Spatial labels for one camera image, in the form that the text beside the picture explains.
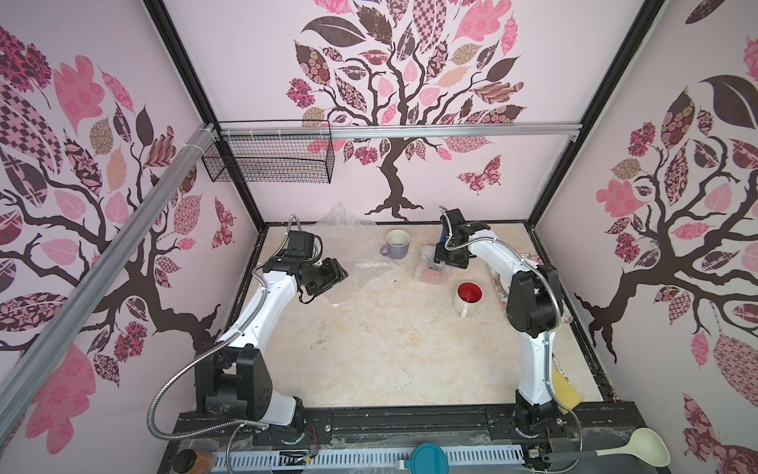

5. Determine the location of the clear bubble wrap sheet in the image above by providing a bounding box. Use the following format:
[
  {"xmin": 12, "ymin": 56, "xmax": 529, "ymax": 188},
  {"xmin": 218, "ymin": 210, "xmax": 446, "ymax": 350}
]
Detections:
[
  {"xmin": 414, "ymin": 245, "xmax": 453, "ymax": 286},
  {"xmin": 312, "ymin": 203, "xmax": 398, "ymax": 307}
]

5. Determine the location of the white mug red inside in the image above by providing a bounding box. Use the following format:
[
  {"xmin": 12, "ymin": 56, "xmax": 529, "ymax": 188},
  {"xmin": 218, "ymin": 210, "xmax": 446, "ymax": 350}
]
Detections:
[{"xmin": 452, "ymin": 282, "xmax": 483, "ymax": 318}]

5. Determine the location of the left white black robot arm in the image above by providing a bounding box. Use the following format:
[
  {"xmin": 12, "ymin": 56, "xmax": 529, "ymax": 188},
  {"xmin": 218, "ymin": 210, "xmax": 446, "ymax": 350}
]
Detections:
[{"xmin": 195, "ymin": 257, "xmax": 349, "ymax": 427}]

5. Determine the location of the left flexible metal conduit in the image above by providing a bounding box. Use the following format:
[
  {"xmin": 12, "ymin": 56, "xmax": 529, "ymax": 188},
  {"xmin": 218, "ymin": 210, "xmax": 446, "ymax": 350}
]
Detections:
[{"xmin": 146, "ymin": 214, "xmax": 302, "ymax": 440}]

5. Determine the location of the flexible metal conduit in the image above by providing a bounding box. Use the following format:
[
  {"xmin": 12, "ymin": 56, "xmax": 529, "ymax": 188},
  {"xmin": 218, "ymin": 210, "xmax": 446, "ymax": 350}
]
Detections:
[
  {"xmin": 437, "ymin": 205, "xmax": 587, "ymax": 451},
  {"xmin": 146, "ymin": 214, "xmax": 302, "ymax": 440}
]

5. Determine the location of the lavender mug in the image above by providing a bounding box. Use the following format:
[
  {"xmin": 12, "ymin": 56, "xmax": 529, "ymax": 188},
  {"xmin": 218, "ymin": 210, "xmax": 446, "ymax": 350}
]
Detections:
[{"xmin": 380, "ymin": 229, "xmax": 411, "ymax": 260}]

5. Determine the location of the floral square placemat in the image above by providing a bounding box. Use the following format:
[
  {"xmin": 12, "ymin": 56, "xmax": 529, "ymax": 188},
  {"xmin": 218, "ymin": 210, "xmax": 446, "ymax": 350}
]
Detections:
[{"xmin": 487, "ymin": 253, "xmax": 574, "ymax": 324}]

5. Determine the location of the right flexible metal conduit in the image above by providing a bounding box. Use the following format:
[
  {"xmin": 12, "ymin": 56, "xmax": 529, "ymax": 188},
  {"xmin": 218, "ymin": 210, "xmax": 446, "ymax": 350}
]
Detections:
[{"xmin": 437, "ymin": 205, "xmax": 587, "ymax": 451}]

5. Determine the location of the yellow green sponge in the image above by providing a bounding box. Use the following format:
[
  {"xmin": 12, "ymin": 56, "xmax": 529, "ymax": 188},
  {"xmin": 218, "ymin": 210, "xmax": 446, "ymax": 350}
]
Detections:
[{"xmin": 552, "ymin": 365, "xmax": 584, "ymax": 414}]

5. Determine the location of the teal round lid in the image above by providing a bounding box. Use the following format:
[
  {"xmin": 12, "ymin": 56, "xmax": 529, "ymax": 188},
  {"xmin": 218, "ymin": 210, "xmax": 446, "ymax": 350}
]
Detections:
[{"xmin": 397, "ymin": 444, "xmax": 449, "ymax": 474}]

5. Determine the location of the brown jar black lid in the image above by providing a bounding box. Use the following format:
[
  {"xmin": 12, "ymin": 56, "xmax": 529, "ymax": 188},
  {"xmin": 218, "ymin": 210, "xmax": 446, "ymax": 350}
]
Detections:
[{"xmin": 171, "ymin": 448, "xmax": 216, "ymax": 474}]

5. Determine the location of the cream plastic ladle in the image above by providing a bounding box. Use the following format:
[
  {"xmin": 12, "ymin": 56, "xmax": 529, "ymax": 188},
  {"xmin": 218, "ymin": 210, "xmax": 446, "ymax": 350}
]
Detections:
[{"xmin": 541, "ymin": 428, "xmax": 671, "ymax": 468}]

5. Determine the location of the black wire basket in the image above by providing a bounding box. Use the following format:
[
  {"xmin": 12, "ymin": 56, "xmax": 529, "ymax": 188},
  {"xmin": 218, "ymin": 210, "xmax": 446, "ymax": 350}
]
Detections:
[{"xmin": 203, "ymin": 118, "xmax": 336, "ymax": 184}]

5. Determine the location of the rear aluminium frame bar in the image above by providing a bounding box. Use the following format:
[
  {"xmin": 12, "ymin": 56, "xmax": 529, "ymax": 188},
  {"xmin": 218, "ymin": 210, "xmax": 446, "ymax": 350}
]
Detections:
[{"xmin": 220, "ymin": 122, "xmax": 582, "ymax": 139}]

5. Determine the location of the aluminium frame bar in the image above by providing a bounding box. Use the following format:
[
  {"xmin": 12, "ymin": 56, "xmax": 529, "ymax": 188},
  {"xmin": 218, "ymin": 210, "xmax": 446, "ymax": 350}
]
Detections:
[
  {"xmin": 220, "ymin": 122, "xmax": 582, "ymax": 139},
  {"xmin": 1, "ymin": 124, "xmax": 217, "ymax": 440}
]

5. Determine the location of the white slotted cable duct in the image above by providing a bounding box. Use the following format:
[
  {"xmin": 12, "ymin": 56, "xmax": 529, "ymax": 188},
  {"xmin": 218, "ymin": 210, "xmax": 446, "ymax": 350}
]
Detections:
[{"xmin": 211, "ymin": 444, "xmax": 524, "ymax": 473}]

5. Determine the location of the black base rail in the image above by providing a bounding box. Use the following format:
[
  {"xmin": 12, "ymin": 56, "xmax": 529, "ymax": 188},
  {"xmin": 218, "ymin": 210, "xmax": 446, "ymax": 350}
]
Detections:
[{"xmin": 157, "ymin": 402, "xmax": 653, "ymax": 473}]

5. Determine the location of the left aluminium frame bar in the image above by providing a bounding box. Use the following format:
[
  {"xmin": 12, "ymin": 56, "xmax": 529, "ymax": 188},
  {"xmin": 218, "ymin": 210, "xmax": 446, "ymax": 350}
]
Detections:
[{"xmin": 1, "ymin": 124, "xmax": 217, "ymax": 440}]

